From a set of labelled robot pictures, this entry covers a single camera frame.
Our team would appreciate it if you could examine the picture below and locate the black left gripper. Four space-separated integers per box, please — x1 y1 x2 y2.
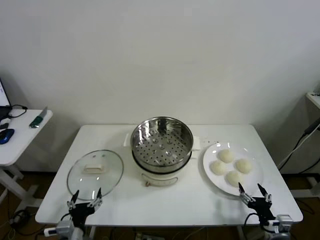
66 187 104 227

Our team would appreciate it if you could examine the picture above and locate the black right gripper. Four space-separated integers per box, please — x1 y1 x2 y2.
238 182 275 222

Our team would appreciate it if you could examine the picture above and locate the round glass pot lid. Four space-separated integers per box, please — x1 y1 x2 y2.
66 149 125 201

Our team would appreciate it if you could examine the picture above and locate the white steamed baozi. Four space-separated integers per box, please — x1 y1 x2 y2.
209 159 228 176
218 149 235 164
225 170 245 187
234 158 252 174

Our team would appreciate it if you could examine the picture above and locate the stainless steel steamer basket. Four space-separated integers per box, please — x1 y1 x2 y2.
130 116 195 169

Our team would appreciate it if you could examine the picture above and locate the round white plate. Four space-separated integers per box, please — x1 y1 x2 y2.
202 142 265 197

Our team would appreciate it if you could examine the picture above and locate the white stand base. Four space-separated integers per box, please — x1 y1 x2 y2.
289 176 320 199

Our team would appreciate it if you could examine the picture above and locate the white electric cooking pot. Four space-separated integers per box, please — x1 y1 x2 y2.
123 132 202 188

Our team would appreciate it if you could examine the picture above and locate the white side table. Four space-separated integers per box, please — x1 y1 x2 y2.
0 109 54 208

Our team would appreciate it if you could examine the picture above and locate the blue computer mouse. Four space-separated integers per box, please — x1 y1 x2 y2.
0 128 15 145

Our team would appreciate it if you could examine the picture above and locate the white shelf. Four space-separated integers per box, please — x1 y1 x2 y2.
305 91 320 111

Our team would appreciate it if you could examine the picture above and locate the black laptop base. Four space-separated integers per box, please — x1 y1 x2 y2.
0 105 13 121

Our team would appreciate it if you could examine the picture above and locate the laptop screen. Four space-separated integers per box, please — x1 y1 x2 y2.
0 77 13 108

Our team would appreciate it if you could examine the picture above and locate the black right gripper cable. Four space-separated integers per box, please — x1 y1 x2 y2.
244 212 261 227

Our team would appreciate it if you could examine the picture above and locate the black background cable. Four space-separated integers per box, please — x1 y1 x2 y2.
279 159 320 175

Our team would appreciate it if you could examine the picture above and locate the floor power strip with cables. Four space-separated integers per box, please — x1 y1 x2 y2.
9 209 30 226

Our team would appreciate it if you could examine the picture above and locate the green handled knife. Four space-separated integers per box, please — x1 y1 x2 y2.
29 106 48 129

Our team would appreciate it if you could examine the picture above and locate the black cable on side table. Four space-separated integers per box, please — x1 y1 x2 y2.
7 104 28 119

